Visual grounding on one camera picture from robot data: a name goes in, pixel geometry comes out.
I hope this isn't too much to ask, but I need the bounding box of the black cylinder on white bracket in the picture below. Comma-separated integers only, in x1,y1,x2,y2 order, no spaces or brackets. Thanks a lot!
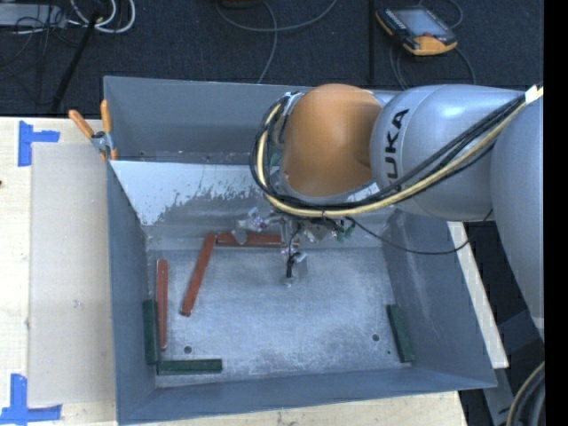
282,246,309,288

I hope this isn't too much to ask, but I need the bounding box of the pale wood flat board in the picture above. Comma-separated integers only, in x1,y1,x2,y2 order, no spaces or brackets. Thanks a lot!
26,142,117,410

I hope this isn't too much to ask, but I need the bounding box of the dark green flat block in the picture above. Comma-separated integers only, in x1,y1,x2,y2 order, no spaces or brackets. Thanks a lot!
385,304,416,364
141,299,160,366
156,358,224,375

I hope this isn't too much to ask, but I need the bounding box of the grey metal bin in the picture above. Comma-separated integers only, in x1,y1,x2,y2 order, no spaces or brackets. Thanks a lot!
102,75,499,426

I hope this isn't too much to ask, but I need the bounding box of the red-brown flat block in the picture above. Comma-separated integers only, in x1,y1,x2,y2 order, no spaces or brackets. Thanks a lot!
179,233,217,318
155,258,170,351
216,232,285,249

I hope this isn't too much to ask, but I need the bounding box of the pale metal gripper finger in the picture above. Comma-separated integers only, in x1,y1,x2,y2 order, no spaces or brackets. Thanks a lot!
233,219,254,245
246,206,272,232

